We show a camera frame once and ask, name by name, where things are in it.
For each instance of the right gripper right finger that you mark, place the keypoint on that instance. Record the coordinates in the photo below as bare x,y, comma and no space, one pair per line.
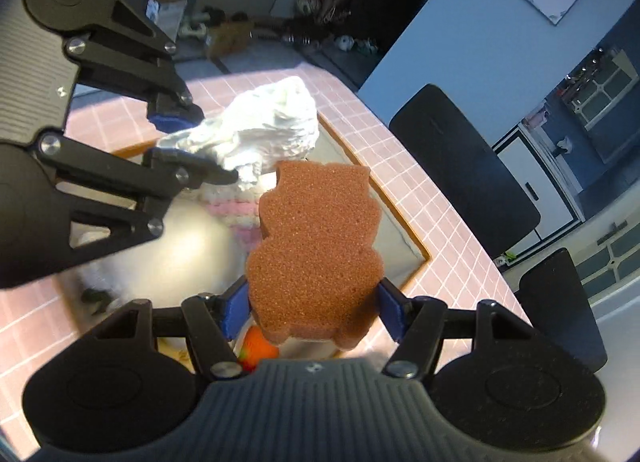
419,327

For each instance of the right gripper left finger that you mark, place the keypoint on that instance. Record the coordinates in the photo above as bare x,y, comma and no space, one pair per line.
208,323

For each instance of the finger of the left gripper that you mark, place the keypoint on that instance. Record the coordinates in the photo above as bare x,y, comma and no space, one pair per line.
163,173
133,70

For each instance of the orange crochet fruit toy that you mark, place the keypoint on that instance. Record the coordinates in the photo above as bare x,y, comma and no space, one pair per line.
255,348

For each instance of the pink white crochet hat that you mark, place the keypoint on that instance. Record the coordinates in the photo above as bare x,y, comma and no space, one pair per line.
238,209

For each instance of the white towel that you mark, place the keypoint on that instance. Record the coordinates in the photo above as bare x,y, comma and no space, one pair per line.
260,128

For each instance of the brown bear-shaped sponge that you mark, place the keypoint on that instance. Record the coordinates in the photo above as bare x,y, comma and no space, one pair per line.
306,284

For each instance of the white blue carton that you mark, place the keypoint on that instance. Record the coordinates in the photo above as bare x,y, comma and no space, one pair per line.
166,15

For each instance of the right black chair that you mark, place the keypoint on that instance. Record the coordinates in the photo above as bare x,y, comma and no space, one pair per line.
551,294

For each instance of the black chair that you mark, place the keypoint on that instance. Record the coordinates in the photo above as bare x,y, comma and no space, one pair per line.
551,294
465,169

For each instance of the left black chair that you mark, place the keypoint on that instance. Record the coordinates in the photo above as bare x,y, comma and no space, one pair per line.
465,169

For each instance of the white vanity cabinet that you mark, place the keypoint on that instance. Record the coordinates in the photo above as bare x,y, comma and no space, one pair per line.
532,165

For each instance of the bathroom mirror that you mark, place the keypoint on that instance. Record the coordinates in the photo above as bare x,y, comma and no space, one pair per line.
598,84

